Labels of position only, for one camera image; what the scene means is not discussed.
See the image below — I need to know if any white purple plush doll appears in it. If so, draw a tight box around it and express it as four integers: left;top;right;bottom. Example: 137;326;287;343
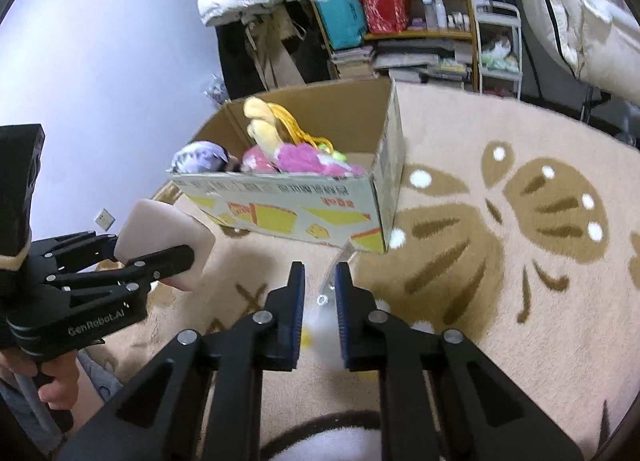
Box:
170;140;230;174

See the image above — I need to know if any teal bag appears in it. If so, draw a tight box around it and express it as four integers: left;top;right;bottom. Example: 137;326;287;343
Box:
314;0;367;51

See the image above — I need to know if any red bag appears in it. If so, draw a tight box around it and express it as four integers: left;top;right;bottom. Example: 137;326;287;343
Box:
359;0;410;34

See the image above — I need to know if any beige coat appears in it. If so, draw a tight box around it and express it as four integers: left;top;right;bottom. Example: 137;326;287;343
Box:
245;5;306;91

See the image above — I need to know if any wooden shelf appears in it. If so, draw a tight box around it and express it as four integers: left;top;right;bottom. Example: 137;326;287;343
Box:
308;0;480;91

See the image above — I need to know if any pink white plush bunny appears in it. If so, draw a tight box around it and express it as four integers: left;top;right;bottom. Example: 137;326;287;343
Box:
274;144;367;177

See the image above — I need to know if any plastic bag of toys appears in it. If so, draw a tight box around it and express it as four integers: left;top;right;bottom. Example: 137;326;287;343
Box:
203;74;230;108

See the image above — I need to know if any yellow plush toy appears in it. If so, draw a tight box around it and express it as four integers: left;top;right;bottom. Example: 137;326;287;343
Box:
243;96;334;159

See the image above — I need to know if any black white plush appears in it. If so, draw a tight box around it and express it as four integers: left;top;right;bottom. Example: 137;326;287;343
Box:
260;410;382;461

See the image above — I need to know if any white fluffy pompom keychain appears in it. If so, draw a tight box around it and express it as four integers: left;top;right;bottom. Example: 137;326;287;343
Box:
299;244;362;372

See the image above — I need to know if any pink swiss roll plush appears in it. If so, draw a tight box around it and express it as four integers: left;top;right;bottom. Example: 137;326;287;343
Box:
114;199;216;291

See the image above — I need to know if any person's left hand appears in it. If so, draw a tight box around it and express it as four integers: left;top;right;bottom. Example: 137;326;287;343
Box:
1;348;79;410

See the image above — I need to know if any pink packaged soft item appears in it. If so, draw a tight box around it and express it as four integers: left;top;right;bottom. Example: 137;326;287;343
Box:
241;145;279;174

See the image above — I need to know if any cardboard box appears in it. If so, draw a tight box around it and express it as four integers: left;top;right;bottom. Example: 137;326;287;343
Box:
170;78;405;253

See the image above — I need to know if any stack of books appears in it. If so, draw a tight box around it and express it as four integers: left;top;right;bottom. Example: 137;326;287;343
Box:
330;45;375;80

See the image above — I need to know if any green tissue pack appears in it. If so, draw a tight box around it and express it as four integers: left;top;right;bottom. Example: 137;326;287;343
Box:
331;150;347;163

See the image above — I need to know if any white trolley cart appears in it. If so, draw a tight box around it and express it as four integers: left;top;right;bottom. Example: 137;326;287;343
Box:
474;1;523;99

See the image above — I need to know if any wall socket upper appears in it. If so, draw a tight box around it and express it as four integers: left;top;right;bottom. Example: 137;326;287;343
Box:
94;209;115;231

